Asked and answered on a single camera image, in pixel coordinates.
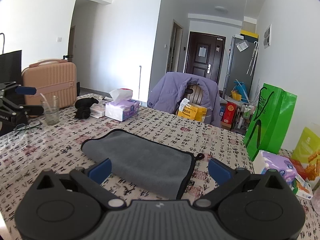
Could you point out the white wall panel box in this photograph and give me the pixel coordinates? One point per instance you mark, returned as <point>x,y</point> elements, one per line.
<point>267,36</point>

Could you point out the black monitor screen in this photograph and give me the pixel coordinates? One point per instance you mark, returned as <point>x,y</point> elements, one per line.
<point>10,67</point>

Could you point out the purple puffer jacket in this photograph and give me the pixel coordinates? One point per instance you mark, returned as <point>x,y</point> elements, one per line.
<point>168,93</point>

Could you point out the red gift box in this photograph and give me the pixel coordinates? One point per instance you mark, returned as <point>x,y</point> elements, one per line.
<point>229,113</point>

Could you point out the yellow gift bag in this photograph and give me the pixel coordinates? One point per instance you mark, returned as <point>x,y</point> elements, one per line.
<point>307,153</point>

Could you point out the yellow box on refrigerator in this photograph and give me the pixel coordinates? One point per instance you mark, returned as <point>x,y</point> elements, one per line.
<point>249,36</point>

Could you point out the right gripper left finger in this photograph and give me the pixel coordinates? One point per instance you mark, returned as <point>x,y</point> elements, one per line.
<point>88,182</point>

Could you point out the open purple tissue pack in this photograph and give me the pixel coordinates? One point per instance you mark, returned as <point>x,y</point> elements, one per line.
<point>122,106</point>

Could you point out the white umbrella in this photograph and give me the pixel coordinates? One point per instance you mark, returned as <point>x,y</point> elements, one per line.
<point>253,59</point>

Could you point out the black camera tripod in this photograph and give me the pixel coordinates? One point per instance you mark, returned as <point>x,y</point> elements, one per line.
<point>67,56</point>

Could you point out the wooden chair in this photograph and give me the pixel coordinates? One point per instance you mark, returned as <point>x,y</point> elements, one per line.
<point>194,94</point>

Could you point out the green white medicine box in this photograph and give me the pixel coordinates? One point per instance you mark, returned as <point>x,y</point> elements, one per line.
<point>301,188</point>

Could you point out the small white box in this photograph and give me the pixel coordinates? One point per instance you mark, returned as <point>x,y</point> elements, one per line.
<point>97,111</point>

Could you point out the calligraphy print tablecloth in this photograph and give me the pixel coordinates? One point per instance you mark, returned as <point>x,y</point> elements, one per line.
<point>24,154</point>

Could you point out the green paper shopping bag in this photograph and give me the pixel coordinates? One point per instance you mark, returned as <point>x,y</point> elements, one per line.
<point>270,122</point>

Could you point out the pink ribbed suitcase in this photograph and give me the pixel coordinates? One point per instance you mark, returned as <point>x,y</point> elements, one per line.
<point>53,77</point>

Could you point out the dark brown entrance door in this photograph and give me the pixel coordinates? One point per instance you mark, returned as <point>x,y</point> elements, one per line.
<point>205,55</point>

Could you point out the metal wire storage rack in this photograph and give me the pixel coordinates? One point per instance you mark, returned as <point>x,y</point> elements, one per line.
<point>243,118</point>

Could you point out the purple and grey towel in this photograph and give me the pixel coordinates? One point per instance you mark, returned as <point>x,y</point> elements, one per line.
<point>157,168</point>

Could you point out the yellow paper package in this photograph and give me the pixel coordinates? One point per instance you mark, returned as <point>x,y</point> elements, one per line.
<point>191,111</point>

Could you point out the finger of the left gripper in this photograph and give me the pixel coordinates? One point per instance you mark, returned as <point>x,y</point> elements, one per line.
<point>25,90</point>
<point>32,110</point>

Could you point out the sealed purple tissue pack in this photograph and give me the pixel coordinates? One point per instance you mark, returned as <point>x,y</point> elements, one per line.
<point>266,160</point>

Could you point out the black cloth bundle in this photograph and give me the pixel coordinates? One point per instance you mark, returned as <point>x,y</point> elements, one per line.
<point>83,106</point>

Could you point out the black frame eyeglasses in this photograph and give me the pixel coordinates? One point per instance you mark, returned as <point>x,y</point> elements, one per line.
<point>22,128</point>

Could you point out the clear drinking glass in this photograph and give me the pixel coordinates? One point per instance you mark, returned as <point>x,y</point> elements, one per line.
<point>51,108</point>

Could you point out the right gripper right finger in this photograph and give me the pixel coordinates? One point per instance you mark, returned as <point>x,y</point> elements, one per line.
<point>229,182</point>

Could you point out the grey refrigerator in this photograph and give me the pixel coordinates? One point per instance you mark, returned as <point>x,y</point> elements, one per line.
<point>239,58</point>

